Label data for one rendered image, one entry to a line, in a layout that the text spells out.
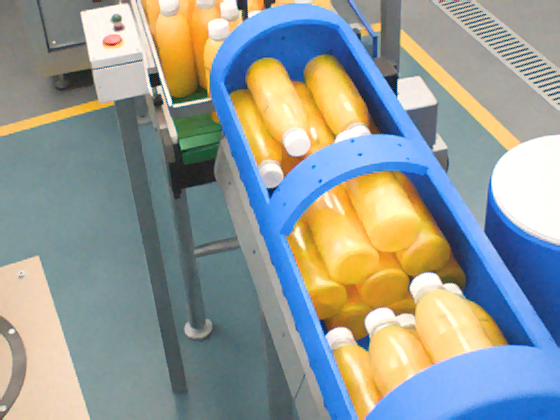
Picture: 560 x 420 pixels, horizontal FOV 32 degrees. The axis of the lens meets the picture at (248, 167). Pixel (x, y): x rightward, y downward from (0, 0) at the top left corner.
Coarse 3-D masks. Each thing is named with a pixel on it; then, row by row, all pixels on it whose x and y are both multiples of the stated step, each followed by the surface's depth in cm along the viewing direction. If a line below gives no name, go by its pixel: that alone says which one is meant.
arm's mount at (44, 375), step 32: (0, 288) 149; (32, 288) 148; (0, 320) 143; (32, 320) 143; (0, 352) 139; (32, 352) 138; (64, 352) 138; (0, 384) 134; (32, 384) 134; (64, 384) 133; (0, 416) 130; (32, 416) 130; (64, 416) 129
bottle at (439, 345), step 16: (432, 288) 118; (416, 304) 120; (432, 304) 114; (448, 304) 113; (464, 304) 114; (416, 320) 116; (432, 320) 113; (448, 320) 111; (464, 320) 111; (432, 336) 112; (448, 336) 110; (464, 336) 109; (480, 336) 110; (432, 352) 111; (448, 352) 109; (464, 352) 108
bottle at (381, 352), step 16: (384, 320) 120; (384, 336) 116; (400, 336) 116; (416, 336) 117; (368, 352) 118; (384, 352) 115; (400, 352) 114; (416, 352) 114; (384, 368) 113; (400, 368) 112; (416, 368) 112; (384, 384) 113
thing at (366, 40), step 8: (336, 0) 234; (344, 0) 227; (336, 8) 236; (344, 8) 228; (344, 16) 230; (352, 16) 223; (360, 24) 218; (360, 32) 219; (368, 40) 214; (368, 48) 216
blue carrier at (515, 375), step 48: (240, 48) 162; (288, 48) 171; (336, 48) 173; (384, 96) 147; (240, 144) 152; (336, 144) 134; (384, 144) 134; (288, 192) 134; (432, 192) 149; (480, 240) 122; (288, 288) 130; (480, 288) 135; (528, 336) 123; (336, 384) 113; (432, 384) 102; (480, 384) 100; (528, 384) 100
